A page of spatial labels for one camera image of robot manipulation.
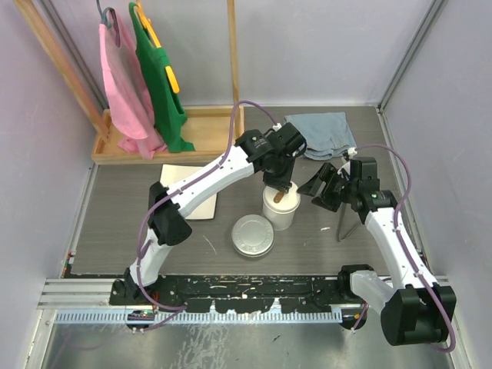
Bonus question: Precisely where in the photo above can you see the round metal tin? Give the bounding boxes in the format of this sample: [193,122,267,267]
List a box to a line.
[233,243,274,259]

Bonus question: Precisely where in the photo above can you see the wooden clothes rack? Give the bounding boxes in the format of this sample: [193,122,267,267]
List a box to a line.
[14,1,233,165]

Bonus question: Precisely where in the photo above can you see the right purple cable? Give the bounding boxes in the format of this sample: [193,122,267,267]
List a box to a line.
[347,144,457,354]

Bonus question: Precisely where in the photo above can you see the grey hanger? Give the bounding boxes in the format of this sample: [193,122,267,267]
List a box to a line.
[95,0,121,47]

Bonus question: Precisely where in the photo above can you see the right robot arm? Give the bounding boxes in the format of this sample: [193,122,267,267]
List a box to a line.
[298,148,457,353]

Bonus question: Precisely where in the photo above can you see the white square plate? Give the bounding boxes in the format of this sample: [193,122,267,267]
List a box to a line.
[160,165,218,221]

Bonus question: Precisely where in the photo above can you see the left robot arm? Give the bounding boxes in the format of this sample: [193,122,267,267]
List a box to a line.
[109,123,307,311]

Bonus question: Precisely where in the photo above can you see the white cylindrical container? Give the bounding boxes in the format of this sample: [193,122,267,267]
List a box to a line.
[262,201,300,231]

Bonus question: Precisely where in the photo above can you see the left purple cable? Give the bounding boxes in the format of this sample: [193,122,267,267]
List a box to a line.
[130,100,280,331]

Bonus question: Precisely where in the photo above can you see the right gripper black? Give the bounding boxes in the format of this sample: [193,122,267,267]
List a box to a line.
[297,162,357,213]

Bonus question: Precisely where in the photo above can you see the metal tongs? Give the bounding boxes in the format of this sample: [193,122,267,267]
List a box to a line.
[335,204,361,242]

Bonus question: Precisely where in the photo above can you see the white lid brown handle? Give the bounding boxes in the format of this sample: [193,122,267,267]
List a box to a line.
[263,181,301,214]

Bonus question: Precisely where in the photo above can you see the pink apron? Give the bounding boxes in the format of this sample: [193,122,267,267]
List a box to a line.
[98,13,167,159]

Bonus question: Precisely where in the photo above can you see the round metal tin lid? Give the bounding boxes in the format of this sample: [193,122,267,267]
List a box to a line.
[231,214,274,245]

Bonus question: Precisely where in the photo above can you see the purple cable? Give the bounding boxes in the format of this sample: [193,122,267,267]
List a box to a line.
[347,144,457,354]
[130,100,280,331]

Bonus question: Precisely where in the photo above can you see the blue cloth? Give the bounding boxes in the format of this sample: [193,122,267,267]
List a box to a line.
[284,112,357,161]

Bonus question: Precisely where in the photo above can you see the yellow hanger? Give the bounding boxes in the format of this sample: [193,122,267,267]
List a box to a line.
[136,0,180,94]

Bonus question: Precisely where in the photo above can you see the green apron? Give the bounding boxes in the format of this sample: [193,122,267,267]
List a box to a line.
[128,2,194,153]

